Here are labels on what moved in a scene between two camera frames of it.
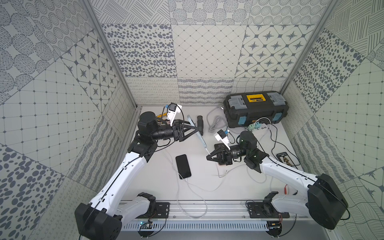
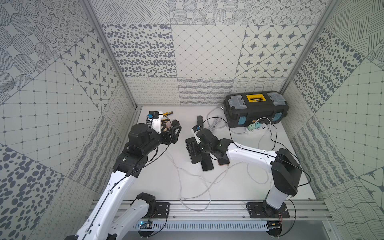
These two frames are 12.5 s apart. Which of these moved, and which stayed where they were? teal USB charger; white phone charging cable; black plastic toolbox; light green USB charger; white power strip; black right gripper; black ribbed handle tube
Moved: white phone charging cable; black right gripper
Stayed: black plastic toolbox; teal USB charger; black ribbed handle tube; white power strip; light green USB charger
